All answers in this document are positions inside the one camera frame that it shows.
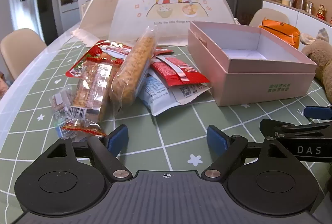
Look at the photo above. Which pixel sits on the brown plush toy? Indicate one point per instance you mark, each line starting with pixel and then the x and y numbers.
pixel 319 52

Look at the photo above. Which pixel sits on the red white striped snack packet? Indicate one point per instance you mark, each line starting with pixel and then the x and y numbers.
pixel 171 71

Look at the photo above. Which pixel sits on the clear barcode cracker packet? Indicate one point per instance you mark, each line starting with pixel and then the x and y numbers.
pixel 88 86

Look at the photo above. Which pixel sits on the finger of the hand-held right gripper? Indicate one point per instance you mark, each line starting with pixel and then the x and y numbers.
pixel 317 111
pixel 285 128

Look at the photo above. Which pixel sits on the cartoon print mesh food cover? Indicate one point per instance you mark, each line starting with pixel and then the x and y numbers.
pixel 124 6

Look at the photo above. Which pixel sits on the small clear snack packet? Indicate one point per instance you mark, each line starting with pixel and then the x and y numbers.
pixel 61 104

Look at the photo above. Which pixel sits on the orange plastic bag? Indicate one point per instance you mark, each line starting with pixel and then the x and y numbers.
pixel 280 32

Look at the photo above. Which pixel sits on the dark door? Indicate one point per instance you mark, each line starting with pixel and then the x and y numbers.
pixel 46 6

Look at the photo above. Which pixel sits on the small red snack packet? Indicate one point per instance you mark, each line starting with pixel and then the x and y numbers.
pixel 80 127

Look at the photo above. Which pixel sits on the red gold figurine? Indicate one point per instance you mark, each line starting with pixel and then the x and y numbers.
pixel 321 11

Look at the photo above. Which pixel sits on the long clear biscuit packet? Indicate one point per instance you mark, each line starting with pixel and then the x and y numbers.
pixel 132 68

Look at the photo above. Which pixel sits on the blue white snack packet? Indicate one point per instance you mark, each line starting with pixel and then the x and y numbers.
pixel 155 99

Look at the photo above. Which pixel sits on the beige dining chair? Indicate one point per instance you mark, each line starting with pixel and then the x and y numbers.
pixel 20 45
pixel 259 16

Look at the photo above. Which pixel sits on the large red snack packet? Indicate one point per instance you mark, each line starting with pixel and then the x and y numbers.
pixel 103 54

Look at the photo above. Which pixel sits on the green checked tablecloth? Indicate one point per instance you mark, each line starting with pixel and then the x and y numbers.
pixel 168 122

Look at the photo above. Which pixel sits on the pink cardboard box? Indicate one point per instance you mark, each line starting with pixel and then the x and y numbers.
pixel 249 78

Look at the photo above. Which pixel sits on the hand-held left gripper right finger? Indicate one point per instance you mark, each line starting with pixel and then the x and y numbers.
pixel 216 137

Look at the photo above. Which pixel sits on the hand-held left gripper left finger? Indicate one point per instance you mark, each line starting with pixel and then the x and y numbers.
pixel 118 137

